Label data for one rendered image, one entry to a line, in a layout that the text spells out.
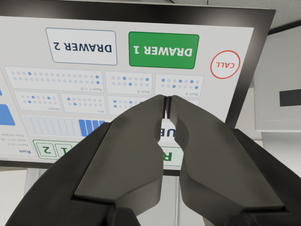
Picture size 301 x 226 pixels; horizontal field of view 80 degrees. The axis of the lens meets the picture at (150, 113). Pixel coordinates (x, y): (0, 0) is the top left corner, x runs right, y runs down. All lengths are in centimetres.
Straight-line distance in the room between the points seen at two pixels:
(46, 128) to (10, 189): 228
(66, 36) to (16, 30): 7
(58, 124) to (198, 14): 28
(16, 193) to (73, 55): 244
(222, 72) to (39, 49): 26
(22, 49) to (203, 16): 25
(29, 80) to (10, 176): 230
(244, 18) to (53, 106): 31
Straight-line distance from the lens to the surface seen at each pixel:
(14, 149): 45
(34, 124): 38
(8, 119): 41
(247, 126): 375
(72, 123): 35
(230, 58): 28
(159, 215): 146
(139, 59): 27
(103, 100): 30
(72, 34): 28
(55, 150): 41
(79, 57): 29
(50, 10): 29
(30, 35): 31
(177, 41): 26
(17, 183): 264
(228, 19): 27
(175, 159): 37
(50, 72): 31
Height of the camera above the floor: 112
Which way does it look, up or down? 8 degrees down
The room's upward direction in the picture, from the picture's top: 177 degrees counter-clockwise
